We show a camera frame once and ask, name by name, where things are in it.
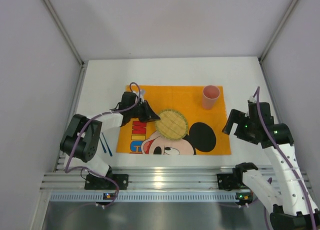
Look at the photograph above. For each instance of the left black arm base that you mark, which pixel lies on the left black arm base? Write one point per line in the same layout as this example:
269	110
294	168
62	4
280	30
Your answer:
96	183

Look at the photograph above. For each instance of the pink plastic cup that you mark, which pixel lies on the pink plastic cup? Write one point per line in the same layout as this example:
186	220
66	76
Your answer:
210	95

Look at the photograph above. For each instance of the aluminium mounting rail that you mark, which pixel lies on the aluminium mounting rail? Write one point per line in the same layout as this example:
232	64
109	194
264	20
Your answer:
143	179

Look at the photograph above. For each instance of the left aluminium frame post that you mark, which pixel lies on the left aluminium frame post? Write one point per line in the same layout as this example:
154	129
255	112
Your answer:
60	26

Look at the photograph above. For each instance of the blue metallic spoon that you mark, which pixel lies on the blue metallic spoon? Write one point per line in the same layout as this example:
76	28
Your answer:
102	143

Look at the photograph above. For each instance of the perforated metal cable tray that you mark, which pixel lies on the perforated metal cable tray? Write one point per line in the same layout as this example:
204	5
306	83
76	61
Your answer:
230	197

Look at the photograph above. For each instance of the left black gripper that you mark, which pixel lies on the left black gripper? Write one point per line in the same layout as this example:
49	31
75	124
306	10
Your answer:
144	111

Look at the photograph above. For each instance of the yellow round woven coaster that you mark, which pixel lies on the yellow round woven coaster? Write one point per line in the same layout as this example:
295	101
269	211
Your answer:
172	124

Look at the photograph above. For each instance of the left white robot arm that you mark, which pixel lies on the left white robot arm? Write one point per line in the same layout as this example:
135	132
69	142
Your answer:
82	137

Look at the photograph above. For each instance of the blue metallic fork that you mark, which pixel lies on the blue metallic fork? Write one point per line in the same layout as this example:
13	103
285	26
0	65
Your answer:
108	150

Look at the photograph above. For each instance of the right aluminium frame post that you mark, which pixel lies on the right aluminium frame post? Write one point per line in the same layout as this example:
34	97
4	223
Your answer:
278	29

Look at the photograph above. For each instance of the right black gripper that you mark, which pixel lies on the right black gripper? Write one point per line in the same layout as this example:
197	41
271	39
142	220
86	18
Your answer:
238	125

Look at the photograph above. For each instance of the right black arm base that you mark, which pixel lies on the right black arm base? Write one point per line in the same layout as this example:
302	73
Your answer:
228	181

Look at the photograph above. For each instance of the aluminium frame post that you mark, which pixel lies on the aluminium frame post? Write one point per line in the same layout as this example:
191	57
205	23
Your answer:
60	26
278	29

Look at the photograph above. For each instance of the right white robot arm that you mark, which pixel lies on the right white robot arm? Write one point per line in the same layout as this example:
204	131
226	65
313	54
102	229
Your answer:
292	207

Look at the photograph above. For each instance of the orange Mickey Mouse placemat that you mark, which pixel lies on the orange Mickey Mouse placemat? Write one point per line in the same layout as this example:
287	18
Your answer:
203	133

